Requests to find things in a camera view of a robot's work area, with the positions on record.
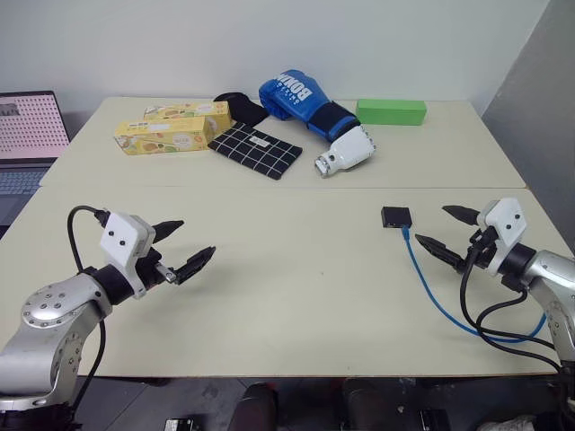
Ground blue boxing glove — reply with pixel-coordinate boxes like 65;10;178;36
258;68;363;142

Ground blue cable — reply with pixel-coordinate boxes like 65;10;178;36
401;226;549;345

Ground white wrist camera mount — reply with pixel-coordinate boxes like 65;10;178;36
99;211;156;300
476;197;528;277

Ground white crumpled cloth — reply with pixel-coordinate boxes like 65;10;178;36
474;414;536;431

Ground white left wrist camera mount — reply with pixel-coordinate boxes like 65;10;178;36
99;211;156;300

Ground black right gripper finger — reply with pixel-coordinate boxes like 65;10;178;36
441;205;482;227
414;233;467;271

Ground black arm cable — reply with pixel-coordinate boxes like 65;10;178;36
66;205;111;423
458;229;568;374

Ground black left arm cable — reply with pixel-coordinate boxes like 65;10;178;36
66;205;111;423

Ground yellow printed carton box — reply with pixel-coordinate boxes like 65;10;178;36
143;101;234;131
113;116;220;158

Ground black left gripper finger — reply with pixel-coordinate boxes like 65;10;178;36
150;219;186;246
172;245;217;286

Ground grey laptop with pink screen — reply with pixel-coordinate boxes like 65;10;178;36
0;91;72;228

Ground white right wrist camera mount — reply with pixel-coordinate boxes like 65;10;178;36
476;197;528;277

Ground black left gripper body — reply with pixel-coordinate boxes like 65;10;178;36
134;245;181;291

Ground dark rounded shape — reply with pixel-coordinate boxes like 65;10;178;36
233;382;280;431

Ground green rectangular block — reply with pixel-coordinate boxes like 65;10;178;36
356;99;428;127

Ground small black adapter box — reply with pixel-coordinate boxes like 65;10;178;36
381;206;413;230

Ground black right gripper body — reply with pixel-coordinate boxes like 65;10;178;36
456;226;500;271

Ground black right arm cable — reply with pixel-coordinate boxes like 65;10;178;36
458;229;568;374

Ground black white-checked fabric pouch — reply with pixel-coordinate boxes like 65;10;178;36
208;121;304;182

